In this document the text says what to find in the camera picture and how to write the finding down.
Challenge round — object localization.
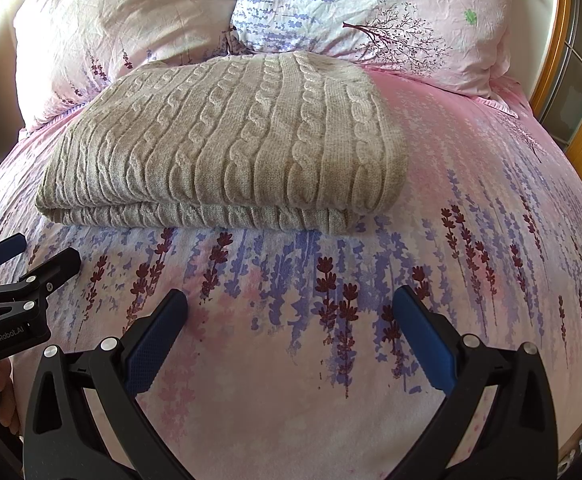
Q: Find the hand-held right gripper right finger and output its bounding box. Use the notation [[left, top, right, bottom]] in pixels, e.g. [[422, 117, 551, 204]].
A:
[[392, 285, 559, 480]]

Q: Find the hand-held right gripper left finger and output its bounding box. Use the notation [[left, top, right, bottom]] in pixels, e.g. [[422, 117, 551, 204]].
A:
[[23, 289, 189, 480]]

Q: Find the beige cable knit sweater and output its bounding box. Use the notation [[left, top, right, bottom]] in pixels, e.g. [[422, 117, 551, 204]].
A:
[[36, 51, 412, 236]]

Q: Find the person's left hand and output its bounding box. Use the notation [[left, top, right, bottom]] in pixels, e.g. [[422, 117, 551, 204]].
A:
[[0, 359, 22, 435]]

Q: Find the pink floral bed sheet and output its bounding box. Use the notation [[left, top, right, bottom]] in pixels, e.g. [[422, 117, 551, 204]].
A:
[[0, 67, 582, 480]]

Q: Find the pink floral pillow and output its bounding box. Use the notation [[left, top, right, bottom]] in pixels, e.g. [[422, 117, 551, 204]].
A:
[[13, 0, 252, 133]]

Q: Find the floral pillow with tree print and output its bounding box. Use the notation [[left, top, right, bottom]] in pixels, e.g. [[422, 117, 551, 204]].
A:
[[226, 0, 529, 106]]

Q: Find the wooden frame with glass panels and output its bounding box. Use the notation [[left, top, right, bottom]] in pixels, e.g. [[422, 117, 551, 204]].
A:
[[528, 0, 582, 196]]

